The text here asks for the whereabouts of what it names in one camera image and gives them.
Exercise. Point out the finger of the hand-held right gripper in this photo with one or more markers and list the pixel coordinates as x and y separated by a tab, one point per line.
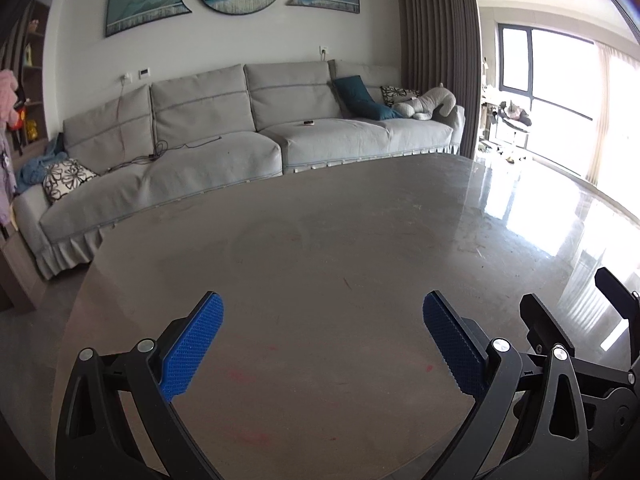
617	292
550	322

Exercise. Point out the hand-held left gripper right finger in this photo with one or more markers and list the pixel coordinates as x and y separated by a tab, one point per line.
450	335

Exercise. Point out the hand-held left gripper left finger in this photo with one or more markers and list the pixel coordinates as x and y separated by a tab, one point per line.
195	345

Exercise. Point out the sheer white curtain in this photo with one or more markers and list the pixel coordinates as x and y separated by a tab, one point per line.
617	120

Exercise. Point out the grey fabric sofa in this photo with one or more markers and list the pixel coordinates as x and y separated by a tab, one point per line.
225	155

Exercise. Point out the stool with items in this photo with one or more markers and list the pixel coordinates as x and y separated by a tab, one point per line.
510	122

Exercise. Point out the black white floral pillow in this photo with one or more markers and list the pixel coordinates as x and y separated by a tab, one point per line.
400	94
67	180

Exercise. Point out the black framed window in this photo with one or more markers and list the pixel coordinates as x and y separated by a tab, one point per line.
545	80

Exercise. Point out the teal pillow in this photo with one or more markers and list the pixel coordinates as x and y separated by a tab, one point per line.
382	111
352	92

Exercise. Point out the grey plush elephant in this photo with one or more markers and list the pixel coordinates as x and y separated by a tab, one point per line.
427	102

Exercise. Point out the light blue blanket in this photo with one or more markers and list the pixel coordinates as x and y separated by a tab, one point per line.
42	165

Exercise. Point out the lavender garment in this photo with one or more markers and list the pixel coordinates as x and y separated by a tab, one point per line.
6	180

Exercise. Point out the yellow toy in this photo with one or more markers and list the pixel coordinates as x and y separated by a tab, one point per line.
31	130

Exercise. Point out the grey pleated curtain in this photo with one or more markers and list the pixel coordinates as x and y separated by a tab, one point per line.
437	60

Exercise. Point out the red toy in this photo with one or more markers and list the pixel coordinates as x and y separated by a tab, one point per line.
17	120

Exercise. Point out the pink garment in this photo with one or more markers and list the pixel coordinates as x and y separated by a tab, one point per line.
7	95

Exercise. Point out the white wall switch panel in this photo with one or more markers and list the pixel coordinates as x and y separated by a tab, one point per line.
144	72

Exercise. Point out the wooden wall shelf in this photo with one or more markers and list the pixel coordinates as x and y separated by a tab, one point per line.
30	75

